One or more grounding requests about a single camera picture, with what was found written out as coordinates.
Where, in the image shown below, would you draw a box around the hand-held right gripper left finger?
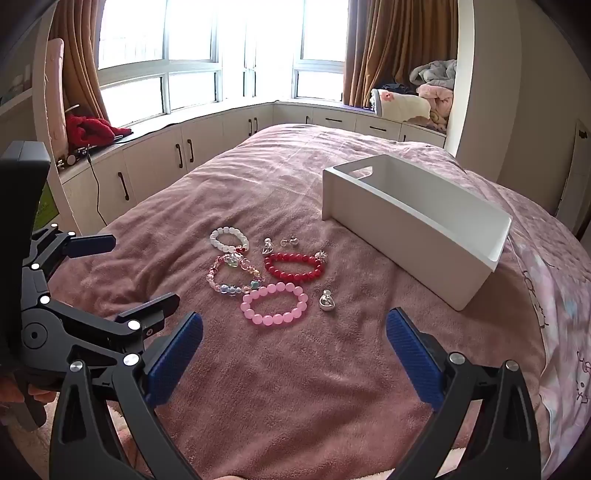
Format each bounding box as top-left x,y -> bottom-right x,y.
48,311 -> 204,480

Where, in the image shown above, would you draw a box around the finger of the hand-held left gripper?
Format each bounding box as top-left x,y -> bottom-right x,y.
39,292 -> 182,357
23,224 -> 117,296

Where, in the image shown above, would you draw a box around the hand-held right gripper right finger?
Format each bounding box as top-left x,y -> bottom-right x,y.
385,307 -> 541,480

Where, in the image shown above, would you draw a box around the multicolour glass bead bracelet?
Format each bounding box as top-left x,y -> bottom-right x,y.
206,253 -> 266,295

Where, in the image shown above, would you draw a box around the pink bead bracelet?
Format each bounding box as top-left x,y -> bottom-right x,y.
240,284 -> 309,328

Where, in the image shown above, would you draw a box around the white bead bracelet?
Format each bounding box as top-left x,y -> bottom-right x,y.
209,225 -> 250,254

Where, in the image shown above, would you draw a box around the red bead bracelet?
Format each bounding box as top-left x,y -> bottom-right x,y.
263,250 -> 329,283

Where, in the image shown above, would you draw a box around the white storage box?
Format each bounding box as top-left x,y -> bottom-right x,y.
322,154 -> 514,312

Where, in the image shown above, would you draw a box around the person's left hand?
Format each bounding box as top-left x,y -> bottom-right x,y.
0,367 -> 60,418

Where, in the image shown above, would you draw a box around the small black white device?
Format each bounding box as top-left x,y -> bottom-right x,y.
58,145 -> 90,168

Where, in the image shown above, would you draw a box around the red cloth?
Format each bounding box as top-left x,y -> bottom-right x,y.
65,114 -> 133,147

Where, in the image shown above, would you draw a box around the pink padded board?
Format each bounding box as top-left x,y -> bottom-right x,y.
44,38 -> 70,158

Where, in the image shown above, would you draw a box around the pink fleece blanket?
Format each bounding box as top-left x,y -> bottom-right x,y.
46,122 -> 555,480

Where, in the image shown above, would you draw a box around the cream window seat cabinets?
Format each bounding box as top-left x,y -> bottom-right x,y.
60,102 -> 448,232

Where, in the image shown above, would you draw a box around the brown curtain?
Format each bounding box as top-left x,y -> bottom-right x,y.
344,0 -> 459,112
48,0 -> 110,126

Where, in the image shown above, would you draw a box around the cartoon cat printed sheet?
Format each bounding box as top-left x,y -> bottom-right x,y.
466,171 -> 591,480

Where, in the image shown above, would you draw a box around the bay window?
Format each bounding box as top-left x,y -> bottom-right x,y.
95,0 -> 350,126

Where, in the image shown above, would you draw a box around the cream floral blanket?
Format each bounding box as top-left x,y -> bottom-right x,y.
369,88 -> 432,123

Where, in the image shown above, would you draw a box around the pink plush blanket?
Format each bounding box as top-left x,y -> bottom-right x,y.
418,83 -> 454,131

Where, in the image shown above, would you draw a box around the grey blanket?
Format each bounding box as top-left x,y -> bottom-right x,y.
410,59 -> 458,87

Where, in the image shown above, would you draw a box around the black cable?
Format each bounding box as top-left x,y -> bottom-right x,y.
85,148 -> 108,223

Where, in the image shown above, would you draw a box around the white wall shelf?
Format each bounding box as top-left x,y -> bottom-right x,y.
0,69 -> 37,110

